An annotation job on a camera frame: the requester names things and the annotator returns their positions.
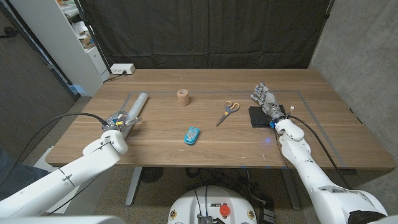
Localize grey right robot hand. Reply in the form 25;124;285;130
250;81;285;124

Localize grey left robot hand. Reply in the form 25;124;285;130
101;110;143;131

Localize clear plastic wrap roll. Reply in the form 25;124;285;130
119;91;149;139

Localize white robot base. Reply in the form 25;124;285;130
167;185;258;224

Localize black square block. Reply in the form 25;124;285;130
248;105;286;128

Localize white power strip box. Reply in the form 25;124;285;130
110;63;136;75

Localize black round floor fan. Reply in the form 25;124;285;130
139;167;165;184

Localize cardboard box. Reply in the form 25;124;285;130
79;34;96;49

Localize black backdrop stand pole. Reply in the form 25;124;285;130
73;0;112;75

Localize black backdrop curtain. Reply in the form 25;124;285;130
79;0;332;70

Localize white shelf cabinet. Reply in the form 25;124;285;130
9;0;111;97

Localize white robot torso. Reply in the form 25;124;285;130
0;215;127;224

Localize black floor power strip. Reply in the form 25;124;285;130
259;207;276;224

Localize person's leg in jeans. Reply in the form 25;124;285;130
0;147;50;202

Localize orange handled scissors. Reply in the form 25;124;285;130
216;100;241;127

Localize black power cord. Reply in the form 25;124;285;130
103;70;127;83

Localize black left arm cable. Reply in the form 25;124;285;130
0;112;108;187

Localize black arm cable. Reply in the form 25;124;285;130
0;112;108;187
287;114;351;189

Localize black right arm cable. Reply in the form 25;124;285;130
287;114;351;189

